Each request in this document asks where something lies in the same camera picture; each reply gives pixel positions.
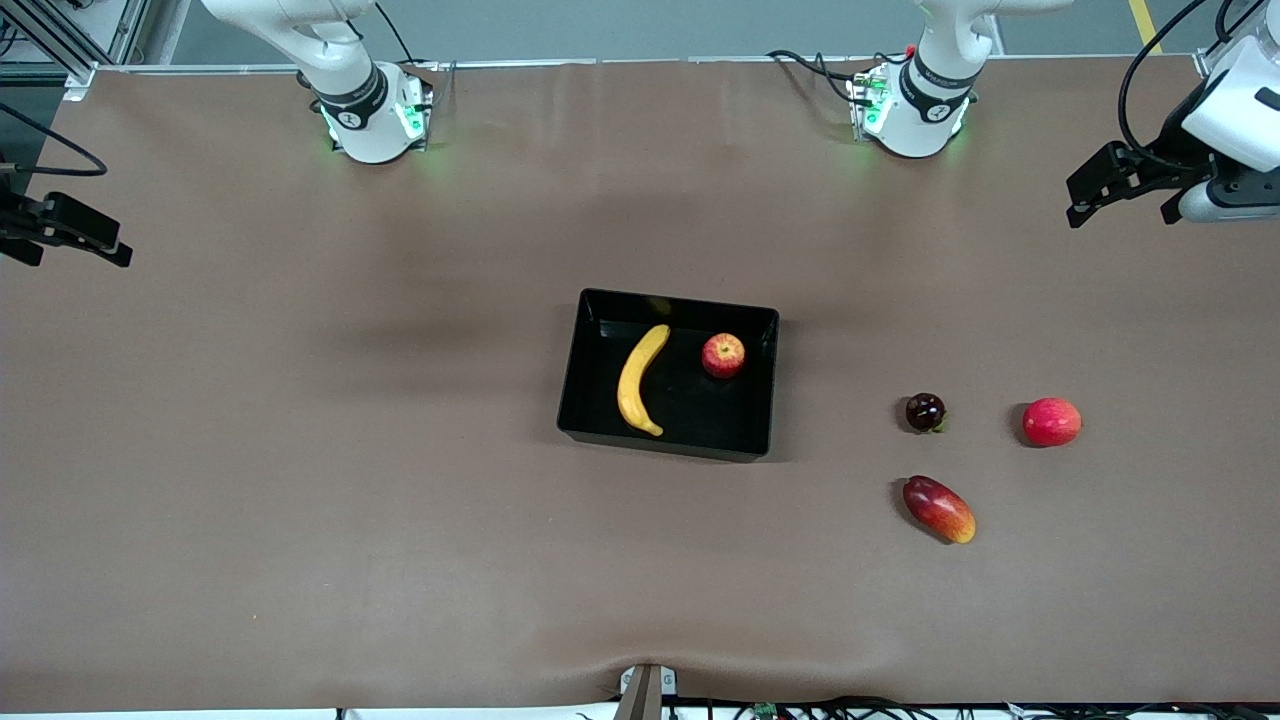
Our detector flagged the black right base cable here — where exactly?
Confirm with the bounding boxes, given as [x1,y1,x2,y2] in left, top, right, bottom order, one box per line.
[375,0,419,66]

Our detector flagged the black left base cable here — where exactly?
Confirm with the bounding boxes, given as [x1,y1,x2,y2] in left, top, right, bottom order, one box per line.
[766,48,863,106]

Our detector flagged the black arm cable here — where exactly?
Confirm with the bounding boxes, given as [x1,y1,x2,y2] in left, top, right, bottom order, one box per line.
[0,100,108,178]
[1118,0,1216,171]

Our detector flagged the black plastic box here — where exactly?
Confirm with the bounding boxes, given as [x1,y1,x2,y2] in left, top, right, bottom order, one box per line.
[556,288,781,463]

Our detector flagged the red yellow striped apple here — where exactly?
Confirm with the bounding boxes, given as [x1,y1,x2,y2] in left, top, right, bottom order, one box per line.
[700,332,747,380]

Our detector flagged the plain red round peach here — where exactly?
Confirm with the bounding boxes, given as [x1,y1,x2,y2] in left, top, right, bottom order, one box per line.
[1021,396,1084,448]

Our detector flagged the black base cable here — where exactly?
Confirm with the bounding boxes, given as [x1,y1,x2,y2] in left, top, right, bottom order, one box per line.
[766,48,863,106]
[375,0,419,66]

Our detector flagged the yellow banana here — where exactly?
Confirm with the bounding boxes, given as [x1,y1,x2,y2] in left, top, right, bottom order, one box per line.
[617,323,672,438]

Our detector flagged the red orange mango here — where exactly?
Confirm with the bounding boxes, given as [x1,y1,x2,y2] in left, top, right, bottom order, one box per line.
[902,475,978,545]

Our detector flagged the black looped cable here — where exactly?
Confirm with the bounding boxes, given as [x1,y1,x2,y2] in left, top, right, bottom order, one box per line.
[1215,0,1263,46]

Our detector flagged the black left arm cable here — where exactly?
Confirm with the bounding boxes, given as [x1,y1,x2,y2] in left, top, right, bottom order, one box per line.
[1118,0,1216,171]

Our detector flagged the large table cover mat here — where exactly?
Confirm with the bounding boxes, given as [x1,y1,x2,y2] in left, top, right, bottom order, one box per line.
[0,55,1280,713]

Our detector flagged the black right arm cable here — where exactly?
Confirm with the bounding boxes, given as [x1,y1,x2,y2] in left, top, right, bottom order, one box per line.
[0,100,108,178]

